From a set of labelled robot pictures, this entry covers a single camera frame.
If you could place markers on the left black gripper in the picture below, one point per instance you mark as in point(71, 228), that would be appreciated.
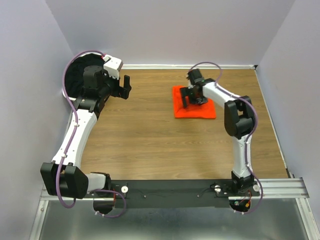
point(120, 91)

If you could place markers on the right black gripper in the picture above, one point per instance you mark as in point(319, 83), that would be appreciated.
point(185, 91)

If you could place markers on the orange t-shirt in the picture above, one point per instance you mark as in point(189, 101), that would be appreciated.
point(204, 111)

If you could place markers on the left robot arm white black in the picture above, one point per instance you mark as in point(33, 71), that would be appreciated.
point(62, 176)

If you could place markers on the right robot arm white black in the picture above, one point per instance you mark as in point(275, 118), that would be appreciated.
point(240, 122)

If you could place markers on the black garment in basket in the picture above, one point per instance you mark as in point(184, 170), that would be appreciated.
point(74, 81)

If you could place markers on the white laundry basket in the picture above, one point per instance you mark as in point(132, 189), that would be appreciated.
point(64, 92)

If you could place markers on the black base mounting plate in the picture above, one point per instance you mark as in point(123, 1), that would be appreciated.
point(166, 194)

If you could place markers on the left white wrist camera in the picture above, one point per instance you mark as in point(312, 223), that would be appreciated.
point(112, 65)

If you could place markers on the aluminium rail frame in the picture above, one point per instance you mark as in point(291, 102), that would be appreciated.
point(269, 189)

